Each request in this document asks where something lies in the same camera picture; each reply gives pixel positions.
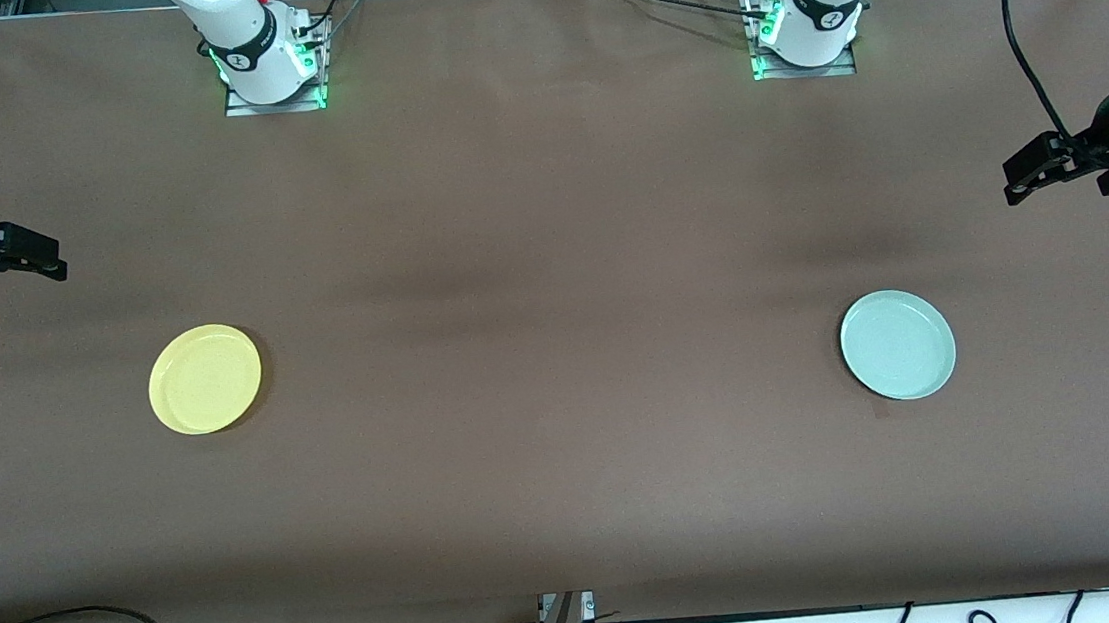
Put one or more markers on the pale green plate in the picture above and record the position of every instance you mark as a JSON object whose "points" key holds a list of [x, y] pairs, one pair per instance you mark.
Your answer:
{"points": [[898, 345]]}

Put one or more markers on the yellow plate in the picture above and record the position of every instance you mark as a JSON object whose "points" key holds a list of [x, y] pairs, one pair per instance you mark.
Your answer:
{"points": [[204, 379]]}

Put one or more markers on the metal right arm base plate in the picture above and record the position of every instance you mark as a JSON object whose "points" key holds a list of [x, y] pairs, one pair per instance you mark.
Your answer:
{"points": [[320, 93]]}

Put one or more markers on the brown table cover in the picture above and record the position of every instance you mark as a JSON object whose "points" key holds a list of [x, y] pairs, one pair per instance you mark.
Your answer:
{"points": [[627, 446]]}

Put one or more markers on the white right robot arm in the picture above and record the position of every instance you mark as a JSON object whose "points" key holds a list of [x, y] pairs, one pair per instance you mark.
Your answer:
{"points": [[251, 57]]}

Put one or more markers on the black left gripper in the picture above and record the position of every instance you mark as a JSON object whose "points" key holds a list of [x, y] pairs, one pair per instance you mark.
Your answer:
{"points": [[1100, 151]]}

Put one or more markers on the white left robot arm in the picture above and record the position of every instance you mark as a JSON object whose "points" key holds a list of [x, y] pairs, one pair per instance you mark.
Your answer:
{"points": [[820, 17]]}

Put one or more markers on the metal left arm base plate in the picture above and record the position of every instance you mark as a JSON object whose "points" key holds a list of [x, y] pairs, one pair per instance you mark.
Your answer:
{"points": [[844, 67]]}

